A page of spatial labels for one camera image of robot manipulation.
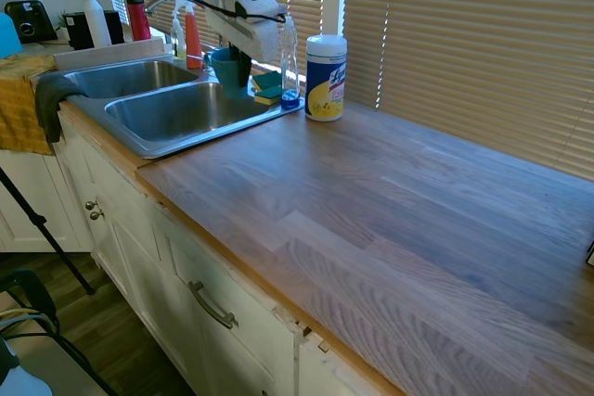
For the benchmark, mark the yellow green sponge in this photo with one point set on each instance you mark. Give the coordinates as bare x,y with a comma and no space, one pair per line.
267,80
269,97

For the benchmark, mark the blue plastic bowl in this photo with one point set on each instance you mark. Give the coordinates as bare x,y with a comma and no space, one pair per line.
8,36

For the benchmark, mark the clear dish soap bottle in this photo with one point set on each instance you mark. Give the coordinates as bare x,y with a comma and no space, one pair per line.
289,67

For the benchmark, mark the black tripod leg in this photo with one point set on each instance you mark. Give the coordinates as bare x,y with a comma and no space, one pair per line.
42,229

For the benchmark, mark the black toaster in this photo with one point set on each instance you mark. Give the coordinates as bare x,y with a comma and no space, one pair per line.
29,18

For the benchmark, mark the yellow patterned cloth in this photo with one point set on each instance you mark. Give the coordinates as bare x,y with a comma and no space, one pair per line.
21,104

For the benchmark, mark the white kitchen cabinet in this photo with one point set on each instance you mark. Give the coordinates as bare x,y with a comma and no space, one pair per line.
162,275

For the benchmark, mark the black canister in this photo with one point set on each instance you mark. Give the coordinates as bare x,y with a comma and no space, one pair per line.
81,29

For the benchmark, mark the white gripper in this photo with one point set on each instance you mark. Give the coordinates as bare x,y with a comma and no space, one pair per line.
250,20

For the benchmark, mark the orange spray bottle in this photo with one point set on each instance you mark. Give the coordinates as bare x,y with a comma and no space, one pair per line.
193,39

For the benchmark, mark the round metal cabinet knob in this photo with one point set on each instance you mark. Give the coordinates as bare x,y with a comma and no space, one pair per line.
96,215
91,205

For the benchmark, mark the grey dish cloth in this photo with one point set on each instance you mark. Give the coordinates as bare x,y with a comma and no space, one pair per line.
48,104

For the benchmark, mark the teal mug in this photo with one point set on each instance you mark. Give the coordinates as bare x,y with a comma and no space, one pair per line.
227,73

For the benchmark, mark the red water bottle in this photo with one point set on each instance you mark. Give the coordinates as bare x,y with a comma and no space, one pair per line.
138,13

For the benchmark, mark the disinfecting wipes canister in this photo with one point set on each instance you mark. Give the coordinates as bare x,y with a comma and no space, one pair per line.
326,78

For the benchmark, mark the stainless double sink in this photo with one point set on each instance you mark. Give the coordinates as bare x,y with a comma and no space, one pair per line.
162,108

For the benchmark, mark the clear yellow-liquid spray bottle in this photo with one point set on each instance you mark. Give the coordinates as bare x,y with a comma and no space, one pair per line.
177,36

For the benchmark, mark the white water bottle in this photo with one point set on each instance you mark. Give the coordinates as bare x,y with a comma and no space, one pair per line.
96,16

